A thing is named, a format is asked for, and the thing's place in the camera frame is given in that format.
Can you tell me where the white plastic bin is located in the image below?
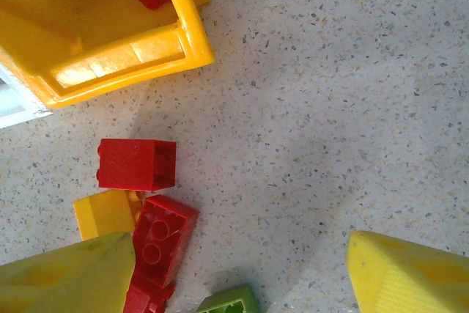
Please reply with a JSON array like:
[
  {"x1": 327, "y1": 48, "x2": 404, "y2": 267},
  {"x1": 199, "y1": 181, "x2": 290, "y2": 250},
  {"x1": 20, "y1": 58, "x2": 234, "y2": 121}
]
[{"x1": 0, "y1": 62, "x2": 54, "y2": 130}]

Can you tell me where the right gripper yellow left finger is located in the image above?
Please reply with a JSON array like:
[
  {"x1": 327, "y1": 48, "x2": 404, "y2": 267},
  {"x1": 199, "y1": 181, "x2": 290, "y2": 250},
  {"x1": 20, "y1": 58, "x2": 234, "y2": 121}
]
[{"x1": 0, "y1": 231, "x2": 136, "y2": 313}]

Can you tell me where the green lego brick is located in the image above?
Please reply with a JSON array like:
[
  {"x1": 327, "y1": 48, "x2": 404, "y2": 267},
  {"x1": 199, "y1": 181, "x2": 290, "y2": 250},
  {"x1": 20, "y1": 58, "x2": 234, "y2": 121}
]
[{"x1": 196, "y1": 284, "x2": 259, "y2": 313}]

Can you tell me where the yellow plastic bin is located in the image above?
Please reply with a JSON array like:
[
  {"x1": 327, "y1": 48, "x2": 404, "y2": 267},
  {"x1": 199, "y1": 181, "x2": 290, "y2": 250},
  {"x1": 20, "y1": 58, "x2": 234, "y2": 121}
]
[{"x1": 0, "y1": 0, "x2": 216, "y2": 111}]

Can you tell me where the yellow lego brick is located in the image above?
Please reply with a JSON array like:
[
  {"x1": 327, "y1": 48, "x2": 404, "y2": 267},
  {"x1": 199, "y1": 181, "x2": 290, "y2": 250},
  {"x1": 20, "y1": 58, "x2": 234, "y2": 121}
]
[{"x1": 72, "y1": 188, "x2": 146, "y2": 243}]

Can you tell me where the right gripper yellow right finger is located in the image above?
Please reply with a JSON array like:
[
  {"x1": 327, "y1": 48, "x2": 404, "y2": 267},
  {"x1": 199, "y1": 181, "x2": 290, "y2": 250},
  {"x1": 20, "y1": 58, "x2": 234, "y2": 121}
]
[{"x1": 346, "y1": 230, "x2": 469, "y2": 313}]

